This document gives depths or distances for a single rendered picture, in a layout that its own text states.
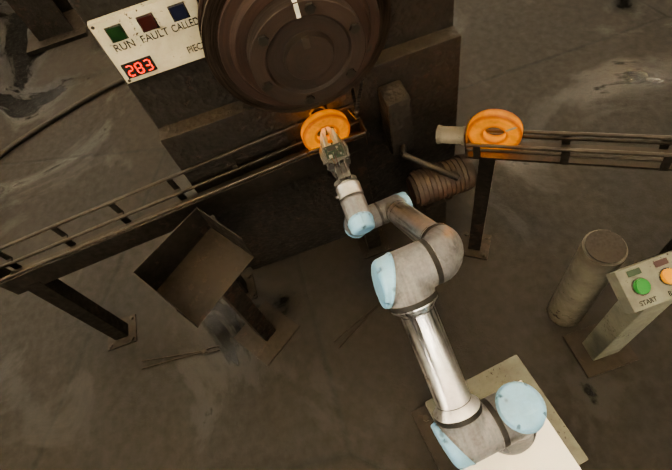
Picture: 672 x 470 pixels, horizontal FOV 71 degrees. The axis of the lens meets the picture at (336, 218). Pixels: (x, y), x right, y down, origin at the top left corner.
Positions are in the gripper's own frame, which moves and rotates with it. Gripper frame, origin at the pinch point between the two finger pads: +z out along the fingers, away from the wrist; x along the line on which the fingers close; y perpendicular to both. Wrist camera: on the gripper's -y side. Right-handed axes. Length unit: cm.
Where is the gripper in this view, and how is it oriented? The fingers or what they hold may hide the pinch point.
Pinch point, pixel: (325, 130)
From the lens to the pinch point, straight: 150.0
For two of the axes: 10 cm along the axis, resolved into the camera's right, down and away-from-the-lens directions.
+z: -3.3, -9.0, 2.8
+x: -9.4, 3.3, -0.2
